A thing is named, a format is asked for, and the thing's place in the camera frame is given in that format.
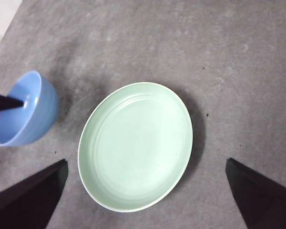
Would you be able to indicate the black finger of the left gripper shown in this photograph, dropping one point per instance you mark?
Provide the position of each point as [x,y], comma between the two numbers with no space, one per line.
[2,102]

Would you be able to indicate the pale green round plate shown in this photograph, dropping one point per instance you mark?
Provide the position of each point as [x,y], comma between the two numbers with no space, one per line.
[135,148]

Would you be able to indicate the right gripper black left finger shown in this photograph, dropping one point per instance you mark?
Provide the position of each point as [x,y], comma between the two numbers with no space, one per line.
[26,202]

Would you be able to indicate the blue ribbed bowl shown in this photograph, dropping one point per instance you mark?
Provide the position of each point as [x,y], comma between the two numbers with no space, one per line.
[44,109]

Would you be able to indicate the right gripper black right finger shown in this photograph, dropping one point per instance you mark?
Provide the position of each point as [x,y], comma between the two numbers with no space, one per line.
[267,200]

